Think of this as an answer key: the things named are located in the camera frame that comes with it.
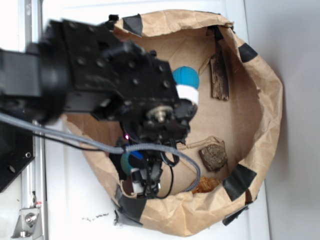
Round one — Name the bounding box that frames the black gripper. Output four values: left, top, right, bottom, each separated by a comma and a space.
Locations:
62, 20, 199, 145

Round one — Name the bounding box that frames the white tipped gripper finger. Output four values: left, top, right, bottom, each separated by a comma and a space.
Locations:
130, 168, 144, 194

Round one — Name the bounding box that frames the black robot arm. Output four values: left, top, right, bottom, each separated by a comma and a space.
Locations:
0, 20, 197, 198

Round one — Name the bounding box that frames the long dark bark piece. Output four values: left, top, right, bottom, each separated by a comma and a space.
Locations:
210, 40, 229, 101

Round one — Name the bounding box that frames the white tray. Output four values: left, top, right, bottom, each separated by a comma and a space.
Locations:
42, 0, 270, 240

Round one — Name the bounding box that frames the brown paper bag bin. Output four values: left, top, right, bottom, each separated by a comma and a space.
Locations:
84, 9, 283, 237

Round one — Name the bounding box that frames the orange wood piece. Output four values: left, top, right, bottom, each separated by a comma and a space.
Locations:
191, 176, 221, 194

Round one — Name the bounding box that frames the brown rock chunk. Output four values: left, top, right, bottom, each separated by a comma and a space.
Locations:
199, 143, 228, 172

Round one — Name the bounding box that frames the thin black cable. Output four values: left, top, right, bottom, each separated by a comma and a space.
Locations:
32, 132, 179, 200

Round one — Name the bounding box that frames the aluminium frame rail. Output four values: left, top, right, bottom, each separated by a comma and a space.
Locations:
18, 0, 49, 240

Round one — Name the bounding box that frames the metal corner bracket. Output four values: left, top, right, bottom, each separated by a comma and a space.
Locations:
10, 208, 43, 240

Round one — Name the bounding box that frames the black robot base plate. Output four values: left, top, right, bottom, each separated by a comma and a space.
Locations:
0, 123, 35, 193

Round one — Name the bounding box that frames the grey braided cable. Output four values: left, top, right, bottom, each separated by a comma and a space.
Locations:
0, 112, 202, 194

